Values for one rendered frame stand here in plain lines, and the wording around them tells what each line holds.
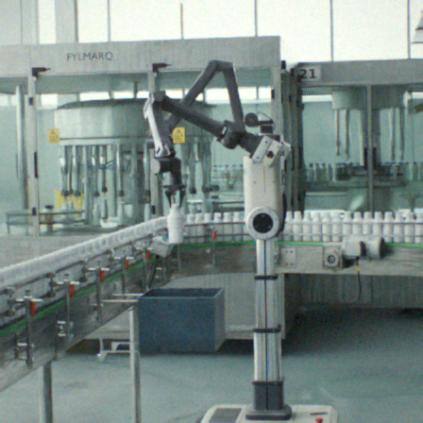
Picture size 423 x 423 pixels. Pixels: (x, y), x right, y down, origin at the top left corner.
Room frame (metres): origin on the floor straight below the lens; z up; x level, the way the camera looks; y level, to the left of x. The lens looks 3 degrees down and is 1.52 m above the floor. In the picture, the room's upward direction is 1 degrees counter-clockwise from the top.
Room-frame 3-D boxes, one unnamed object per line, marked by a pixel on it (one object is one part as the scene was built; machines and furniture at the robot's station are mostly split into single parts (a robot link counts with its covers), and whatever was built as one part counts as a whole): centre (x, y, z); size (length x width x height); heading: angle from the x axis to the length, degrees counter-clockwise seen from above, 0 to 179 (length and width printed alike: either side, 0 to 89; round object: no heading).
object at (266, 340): (5.35, -0.26, 0.49); 0.13 x 0.13 x 0.40; 82
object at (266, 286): (5.35, -0.26, 0.74); 0.11 x 0.11 x 0.40; 82
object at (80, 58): (9.73, 0.67, 1.18); 2.88 x 2.73 x 2.35; 82
